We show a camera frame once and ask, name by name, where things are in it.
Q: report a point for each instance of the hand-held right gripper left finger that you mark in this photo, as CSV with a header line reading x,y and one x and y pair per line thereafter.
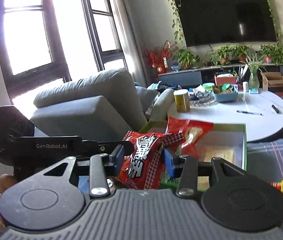
x,y
117,160

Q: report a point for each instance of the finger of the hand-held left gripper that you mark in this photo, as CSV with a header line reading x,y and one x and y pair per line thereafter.
x,y
101,147

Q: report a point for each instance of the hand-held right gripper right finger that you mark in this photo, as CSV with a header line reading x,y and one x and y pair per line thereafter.
x,y
169,163

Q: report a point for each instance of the large red snack bag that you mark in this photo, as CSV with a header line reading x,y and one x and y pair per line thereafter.
x,y
144,160

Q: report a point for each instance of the red chip bag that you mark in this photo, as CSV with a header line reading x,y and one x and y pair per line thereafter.
x,y
191,133

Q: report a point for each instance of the green cardboard box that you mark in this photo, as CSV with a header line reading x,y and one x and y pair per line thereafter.
x,y
231,140

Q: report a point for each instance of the person's left hand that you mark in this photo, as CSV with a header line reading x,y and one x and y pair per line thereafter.
x,y
6,182

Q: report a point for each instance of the grey sofa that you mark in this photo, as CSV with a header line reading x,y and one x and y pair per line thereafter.
x,y
81,105

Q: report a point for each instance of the yellow canister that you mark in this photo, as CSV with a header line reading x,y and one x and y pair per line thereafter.
x,y
182,101

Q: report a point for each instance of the pile of crumpled wrappers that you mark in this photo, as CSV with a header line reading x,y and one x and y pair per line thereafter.
x,y
201,97

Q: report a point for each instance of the white round table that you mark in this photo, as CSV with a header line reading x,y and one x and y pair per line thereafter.
x,y
231,122

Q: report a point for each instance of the green lidded container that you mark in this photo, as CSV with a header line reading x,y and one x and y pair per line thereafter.
x,y
207,87

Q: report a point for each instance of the blue plastic basket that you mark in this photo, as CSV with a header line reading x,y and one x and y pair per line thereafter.
x,y
225,97

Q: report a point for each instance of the low television cabinet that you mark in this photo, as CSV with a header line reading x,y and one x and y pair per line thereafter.
x,y
186,76

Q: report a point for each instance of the pen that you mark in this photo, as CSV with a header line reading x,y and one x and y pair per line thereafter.
x,y
250,113

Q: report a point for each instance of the small blue ornament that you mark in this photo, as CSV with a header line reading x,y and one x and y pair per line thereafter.
x,y
175,68

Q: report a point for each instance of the red tissue box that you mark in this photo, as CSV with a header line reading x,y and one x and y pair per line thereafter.
x,y
225,80

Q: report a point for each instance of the dark framed window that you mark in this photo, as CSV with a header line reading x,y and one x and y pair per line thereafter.
x,y
31,30

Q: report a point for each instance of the small white bottle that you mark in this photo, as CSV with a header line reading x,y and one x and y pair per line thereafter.
x,y
245,86

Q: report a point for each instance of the red flower decoration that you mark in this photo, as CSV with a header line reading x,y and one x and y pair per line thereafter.
x,y
160,55

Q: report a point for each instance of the teal small packet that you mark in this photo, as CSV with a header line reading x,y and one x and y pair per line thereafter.
x,y
253,90

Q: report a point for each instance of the grey curtain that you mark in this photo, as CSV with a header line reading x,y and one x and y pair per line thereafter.
x,y
126,30

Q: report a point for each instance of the black marker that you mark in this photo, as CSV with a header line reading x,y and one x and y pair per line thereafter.
x,y
275,108

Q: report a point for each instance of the glass vase with grass plant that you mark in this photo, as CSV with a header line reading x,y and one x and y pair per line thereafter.
x,y
254,78

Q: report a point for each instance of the open brown cardboard box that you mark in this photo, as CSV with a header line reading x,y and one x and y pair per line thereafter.
x,y
275,81

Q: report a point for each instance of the green vine garland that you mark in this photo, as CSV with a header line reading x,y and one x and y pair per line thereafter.
x,y
176,17

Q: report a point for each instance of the black wall television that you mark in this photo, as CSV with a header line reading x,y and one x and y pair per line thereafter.
x,y
227,17

